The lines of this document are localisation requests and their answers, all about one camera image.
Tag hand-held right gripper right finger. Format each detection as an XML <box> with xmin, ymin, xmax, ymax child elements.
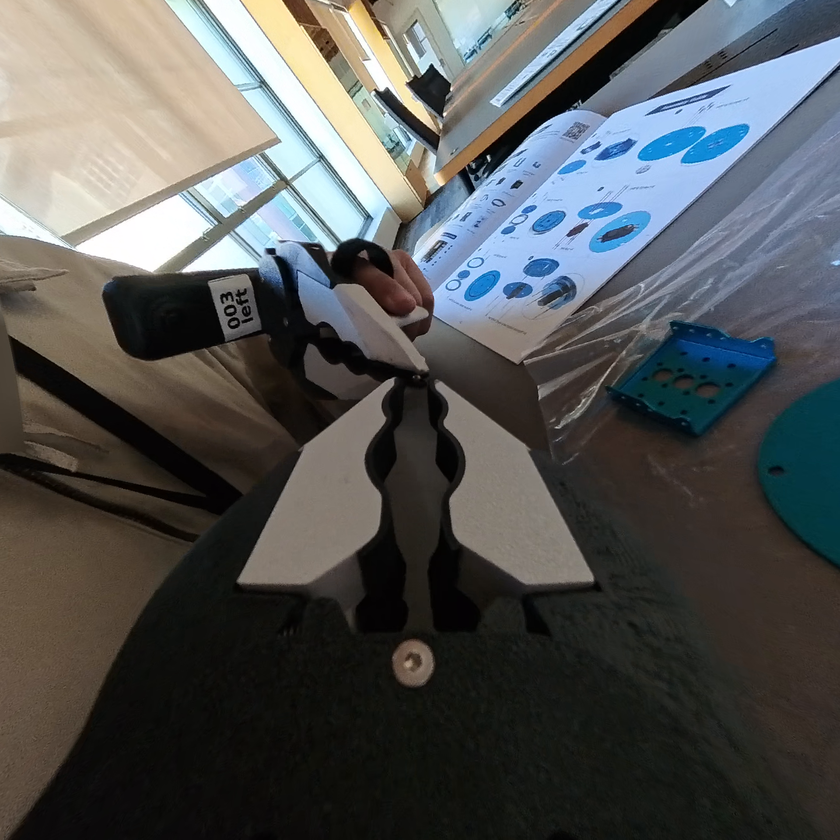
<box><xmin>427</xmin><ymin>377</ymin><xmax>596</xmax><ymax>601</ymax></box>

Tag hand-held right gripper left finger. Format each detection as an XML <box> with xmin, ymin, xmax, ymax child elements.
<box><xmin>236</xmin><ymin>377</ymin><xmax>404</xmax><ymax>614</ymax></box>

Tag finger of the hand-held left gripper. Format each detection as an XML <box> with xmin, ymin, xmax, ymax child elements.
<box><xmin>305</xmin><ymin>351</ymin><xmax>398</xmax><ymax>401</ymax></box>
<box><xmin>314</xmin><ymin>290</ymin><xmax>431</xmax><ymax>378</ymax></box>

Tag blue square metal bracket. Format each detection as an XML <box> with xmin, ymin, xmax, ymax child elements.
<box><xmin>605</xmin><ymin>320</ymin><xmax>777</xmax><ymax>437</ymax></box>

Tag blue round metal plate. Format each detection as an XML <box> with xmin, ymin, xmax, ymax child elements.
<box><xmin>756</xmin><ymin>379</ymin><xmax>840</xmax><ymax>568</ymax></box>

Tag grey desk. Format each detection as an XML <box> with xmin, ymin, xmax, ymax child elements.
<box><xmin>420</xmin><ymin>0</ymin><xmax>840</xmax><ymax>840</ymax></box>

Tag person's left hand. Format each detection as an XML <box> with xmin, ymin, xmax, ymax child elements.
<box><xmin>360</xmin><ymin>249</ymin><xmax>436</xmax><ymax>342</ymax></box>

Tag large window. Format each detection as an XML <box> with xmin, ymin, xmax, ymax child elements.
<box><xmin>0</xmin><ymin>0</ymin><xmax>395</xmax><ymax>277</ymax></box>

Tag clear plastic bag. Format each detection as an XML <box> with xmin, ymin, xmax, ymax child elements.
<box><xmin>524</xmin><ymin>118</ymin><xmax>840</xmax><ymax>526</ymax></box>

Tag black office chair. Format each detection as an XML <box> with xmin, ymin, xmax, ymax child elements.
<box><xmin>406</xmin><ymin>63</ymin><xmax>454</xmax><ymax>119</ymax></box>
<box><xmin>374</xmin><ymin>88</ymin><xmax>441</xmax><ymax>155</ymax></box>

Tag person's beige jacket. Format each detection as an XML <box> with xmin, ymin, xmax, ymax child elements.
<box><xmin>0</xmin><ymin>236</ymin><xmax>309</xmax><ymax>840</ymax></box>

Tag long wooden table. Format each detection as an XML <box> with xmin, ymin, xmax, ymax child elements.
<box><xmin>433</xmin><ymin>0</ymin><xmax>729</xmax><ymax>188</ymax></box>

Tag white instruction manual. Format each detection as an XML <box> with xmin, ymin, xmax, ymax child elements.
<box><xmin>413</xmin><ymin>36</ymin><xmax>840</xmax><ymax>365</ymax></box>

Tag black strap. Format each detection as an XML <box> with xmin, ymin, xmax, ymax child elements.
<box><xmin>7</xmin><ymin>335</ymin><xmax>244</xmax><ymax>513</ymax></box>
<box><xmin>0</xmin><ymin>453</ymin><xmax>217</xmax><ymax>542</ymax></box>

